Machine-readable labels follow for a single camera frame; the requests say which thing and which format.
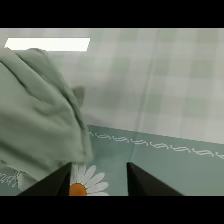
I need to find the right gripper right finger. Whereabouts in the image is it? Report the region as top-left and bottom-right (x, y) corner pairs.
(126, 161), (184, 197)

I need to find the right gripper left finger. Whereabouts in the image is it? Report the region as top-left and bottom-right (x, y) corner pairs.
(18, 161), (74, 197)

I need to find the pale green T-shirt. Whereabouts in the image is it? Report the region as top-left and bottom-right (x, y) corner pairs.
(0, 47), (94, 193)

